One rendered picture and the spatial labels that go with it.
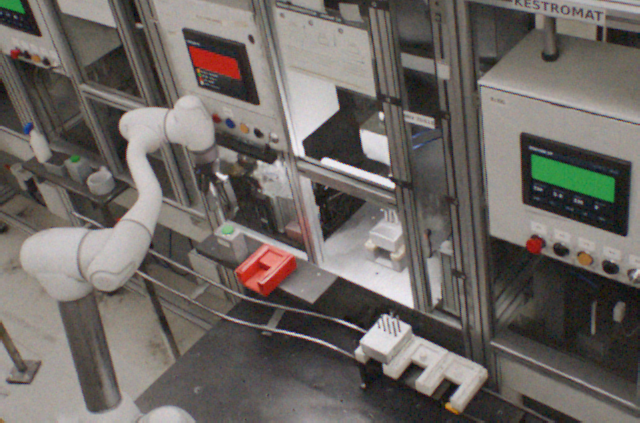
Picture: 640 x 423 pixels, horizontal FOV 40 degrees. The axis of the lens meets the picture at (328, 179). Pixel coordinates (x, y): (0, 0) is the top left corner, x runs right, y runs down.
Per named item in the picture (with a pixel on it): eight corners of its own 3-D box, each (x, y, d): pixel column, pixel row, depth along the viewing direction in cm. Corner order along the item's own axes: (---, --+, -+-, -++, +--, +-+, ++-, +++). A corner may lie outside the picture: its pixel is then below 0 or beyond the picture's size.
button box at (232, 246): (221, 258, 298) (213, 232, 291) (237, 244, 303) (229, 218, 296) (237, 266, 294) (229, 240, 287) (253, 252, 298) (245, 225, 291)
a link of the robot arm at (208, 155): (200, 130, 274) (205, 146, 278) (180, 146, 269) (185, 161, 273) (221, 138, 269) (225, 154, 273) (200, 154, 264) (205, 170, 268)
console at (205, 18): (184, 124, 283) (142, -7, 255) (243, 80, 299) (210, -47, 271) (280, 159, 259) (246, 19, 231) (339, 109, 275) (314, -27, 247)
